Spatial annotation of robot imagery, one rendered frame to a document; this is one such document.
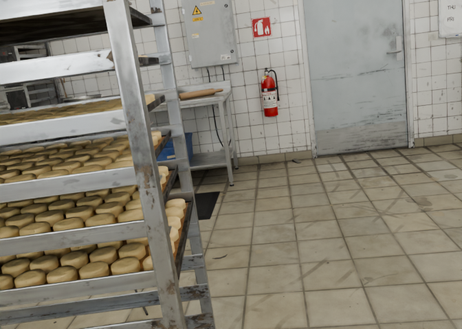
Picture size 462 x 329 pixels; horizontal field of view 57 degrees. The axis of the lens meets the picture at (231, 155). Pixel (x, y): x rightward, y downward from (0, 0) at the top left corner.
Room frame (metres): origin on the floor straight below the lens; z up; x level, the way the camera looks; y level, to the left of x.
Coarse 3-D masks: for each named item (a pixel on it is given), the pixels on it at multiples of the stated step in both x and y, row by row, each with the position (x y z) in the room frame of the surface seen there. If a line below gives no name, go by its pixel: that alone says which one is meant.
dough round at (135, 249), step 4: (128, 244) 0.78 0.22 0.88; (132, 244) 0.78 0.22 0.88; (136, 244) 0.77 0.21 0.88; (140, 244) 0.77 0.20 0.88; (120, 248) 0.77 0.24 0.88; (124, 248) 0.76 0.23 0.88; (128, 248) 0.76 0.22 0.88; (132, 248) 0.76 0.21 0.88; (136, 248) 0.75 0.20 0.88; (140, 248) 0.75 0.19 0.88; (144, 248) 0.76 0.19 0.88; (120, 252) 0.75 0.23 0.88; (124, 252) 0.74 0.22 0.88; (128, 252) 0.74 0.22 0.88; (132, 252) 0.74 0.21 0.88; (136, 252) 0.74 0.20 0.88; (140, 252) 0.75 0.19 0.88; (144, 252) 0.76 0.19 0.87; (120, 256) 0.75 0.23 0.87; (124, 256) 0.74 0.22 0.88; (128, 256) 0.74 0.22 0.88; (132, 256) 0.74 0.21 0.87; (136, 256) 0.74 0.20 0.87; (140, 256) 0.75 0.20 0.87
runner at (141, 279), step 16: (144, 272) 0.65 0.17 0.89; (16, 288) 0.65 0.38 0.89; (32, 288) 0.65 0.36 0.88; (48, 288) 0.65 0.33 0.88; (64, 288) 0.65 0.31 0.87; (80, 288) 0.65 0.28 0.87; (96, 288) 0.65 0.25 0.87; (112, 288) 0.65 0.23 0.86; (128, 288) 0.65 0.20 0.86; (0, 304) 0.65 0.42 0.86; (16, 304) 0.65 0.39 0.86
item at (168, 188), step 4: (176, 168) 1.02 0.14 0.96; (172, 172) 1.03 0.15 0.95; (176, 172) 1.01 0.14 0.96; (172, 176) 0.95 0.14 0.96; (168, 180) 0.96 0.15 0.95; (172, 180) 0.93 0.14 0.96; (168, 184) 0.88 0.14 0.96; (172, 184) 0.92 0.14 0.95; (164, 188) 0.90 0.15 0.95; (168, 188) 0.86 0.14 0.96; (164, 192) 0.87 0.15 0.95; (168, 192) 0.85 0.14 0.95; (164, 196) 0.80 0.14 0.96; (164, 200) 0.79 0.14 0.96; (164, 204) 0.78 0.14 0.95
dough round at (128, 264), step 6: (120, 258) 0.72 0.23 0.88; (126, 258) 0.71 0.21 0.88; (132, 258) 0.71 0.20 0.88; (114, 264) 0.70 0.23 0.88; (120, 264) 0.69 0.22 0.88; (126, 264) 0.69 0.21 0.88; (132, 264) 0.69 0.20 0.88; (138, 264) 0.70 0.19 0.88; (114, 270) 0.68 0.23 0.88; (120, 270) 0.68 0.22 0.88; (126, 270) 0.68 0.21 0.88; (132, 270) 0.68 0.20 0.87; (138, 270) 0.69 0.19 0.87
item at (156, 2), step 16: (160, 0) 1.07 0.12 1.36; (160, 32) 1.07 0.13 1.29; (160, 48) 1.07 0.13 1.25; (176, 112) 1.07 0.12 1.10; (176, 144) 1.07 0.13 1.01; (192, 192) 1.07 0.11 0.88; (192, 208) 1.07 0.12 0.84; (192, 240) 1.07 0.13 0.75; (208, 288) 1.07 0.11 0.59; (208, 304) 1.07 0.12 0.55
